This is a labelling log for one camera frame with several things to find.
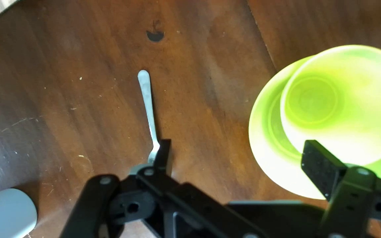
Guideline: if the grey plastic cup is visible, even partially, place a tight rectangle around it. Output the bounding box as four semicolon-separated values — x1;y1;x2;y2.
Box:
0;189;37;238

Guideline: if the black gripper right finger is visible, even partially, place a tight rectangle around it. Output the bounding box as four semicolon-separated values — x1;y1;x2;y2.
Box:
300;140;348;202

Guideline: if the yellow plastic bowl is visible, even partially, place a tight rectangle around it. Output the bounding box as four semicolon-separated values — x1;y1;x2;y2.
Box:
249;55;381;199

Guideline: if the silver spoon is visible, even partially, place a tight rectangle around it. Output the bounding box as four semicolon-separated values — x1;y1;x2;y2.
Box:
131;68;160;174

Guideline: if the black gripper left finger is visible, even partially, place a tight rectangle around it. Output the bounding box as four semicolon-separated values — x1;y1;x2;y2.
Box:
153;138;171;173

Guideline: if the yellow plastic cup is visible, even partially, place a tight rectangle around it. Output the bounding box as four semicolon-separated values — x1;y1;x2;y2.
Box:
280;44;381;163

